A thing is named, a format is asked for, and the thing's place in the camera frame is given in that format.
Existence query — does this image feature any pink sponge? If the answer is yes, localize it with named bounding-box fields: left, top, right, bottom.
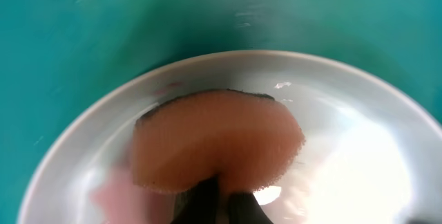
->
left=131, top=89, right=305, bottom=194

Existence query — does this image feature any teal serving tray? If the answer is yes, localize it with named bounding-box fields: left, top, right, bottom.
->
left=1, top=0, right=441, bottom=223

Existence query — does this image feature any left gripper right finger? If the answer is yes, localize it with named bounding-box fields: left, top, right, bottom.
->
left=227, top=193, right=273, bottom=224

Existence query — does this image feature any light blue plate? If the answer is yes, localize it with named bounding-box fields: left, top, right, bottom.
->
left=18, top=50, right=441, bottom=223

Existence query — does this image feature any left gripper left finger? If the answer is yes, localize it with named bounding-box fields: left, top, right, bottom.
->
left=171, top=177, right=220, bottom=224

